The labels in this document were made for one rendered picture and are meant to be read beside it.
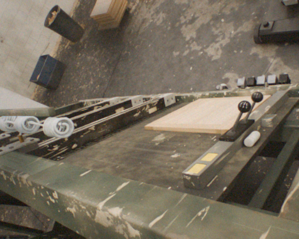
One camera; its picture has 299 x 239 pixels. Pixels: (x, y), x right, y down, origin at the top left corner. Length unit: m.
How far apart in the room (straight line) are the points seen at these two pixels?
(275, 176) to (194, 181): 0.26
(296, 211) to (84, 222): 0.38
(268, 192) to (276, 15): 2.21
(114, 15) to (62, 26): 1.42
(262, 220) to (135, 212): 0.19
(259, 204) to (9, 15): 6.11
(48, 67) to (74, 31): 0.94
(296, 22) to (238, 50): 0.59
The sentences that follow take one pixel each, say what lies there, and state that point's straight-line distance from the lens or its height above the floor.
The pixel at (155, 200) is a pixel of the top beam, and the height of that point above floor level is 1.84.
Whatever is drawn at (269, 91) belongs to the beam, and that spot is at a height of 0.90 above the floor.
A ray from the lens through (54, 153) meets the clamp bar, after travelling 1.15.
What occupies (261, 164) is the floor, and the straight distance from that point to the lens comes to 2.32.
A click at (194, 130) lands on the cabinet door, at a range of 1.04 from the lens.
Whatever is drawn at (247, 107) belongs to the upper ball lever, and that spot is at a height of 1.52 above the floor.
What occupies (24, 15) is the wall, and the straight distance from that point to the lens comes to 6.46.
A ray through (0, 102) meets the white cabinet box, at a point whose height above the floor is 0.92.
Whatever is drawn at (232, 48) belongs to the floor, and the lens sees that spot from 2.94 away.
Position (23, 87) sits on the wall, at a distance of 6.35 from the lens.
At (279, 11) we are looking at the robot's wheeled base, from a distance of 2.78.
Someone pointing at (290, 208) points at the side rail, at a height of 1.71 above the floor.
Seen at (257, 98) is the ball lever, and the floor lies 1.43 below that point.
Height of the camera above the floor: 2.19
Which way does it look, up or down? 45 degrees down
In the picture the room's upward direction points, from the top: 61 degrees counter-clockwise
